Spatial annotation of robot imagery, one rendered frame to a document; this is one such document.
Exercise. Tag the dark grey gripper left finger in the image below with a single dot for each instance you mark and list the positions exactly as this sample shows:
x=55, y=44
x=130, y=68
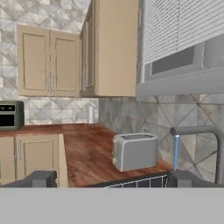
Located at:
x=40, y=178

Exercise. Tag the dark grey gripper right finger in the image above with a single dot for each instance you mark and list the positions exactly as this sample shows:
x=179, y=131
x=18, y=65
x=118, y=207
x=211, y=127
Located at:
x=182, y=178

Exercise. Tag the dark sink basin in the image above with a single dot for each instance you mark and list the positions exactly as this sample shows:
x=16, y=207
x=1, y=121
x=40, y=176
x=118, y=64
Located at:
x=140, y=182

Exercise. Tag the grey sink faucet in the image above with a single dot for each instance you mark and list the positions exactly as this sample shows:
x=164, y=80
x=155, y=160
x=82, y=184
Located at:
x=210, y=131

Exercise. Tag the beige base cupboards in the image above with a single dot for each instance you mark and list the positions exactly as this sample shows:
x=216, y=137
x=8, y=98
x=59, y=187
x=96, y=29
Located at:
x=32, y=157

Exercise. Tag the blue water stream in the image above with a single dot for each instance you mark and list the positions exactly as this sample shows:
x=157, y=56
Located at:
x=176, y=153

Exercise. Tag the grey toaster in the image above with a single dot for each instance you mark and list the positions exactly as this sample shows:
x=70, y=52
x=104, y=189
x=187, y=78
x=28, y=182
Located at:
x=135, y=151

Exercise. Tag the dark green toaster oven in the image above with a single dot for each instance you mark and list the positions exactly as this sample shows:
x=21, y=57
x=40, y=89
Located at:
x=10, y=114

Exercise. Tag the white paper towel roll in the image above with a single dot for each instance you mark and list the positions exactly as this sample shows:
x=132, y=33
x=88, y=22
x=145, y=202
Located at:
x=91, y=114

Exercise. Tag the grey window with blinds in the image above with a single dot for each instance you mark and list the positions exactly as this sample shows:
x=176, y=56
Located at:
x=182, y=43

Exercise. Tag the beige wall cupboards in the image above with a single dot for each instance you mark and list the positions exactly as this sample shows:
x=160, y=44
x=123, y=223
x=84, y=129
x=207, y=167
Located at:
x=48, y=61

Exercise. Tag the beige tall wall cupboard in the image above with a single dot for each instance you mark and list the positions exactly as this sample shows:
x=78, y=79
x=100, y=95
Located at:
x=112, y=48

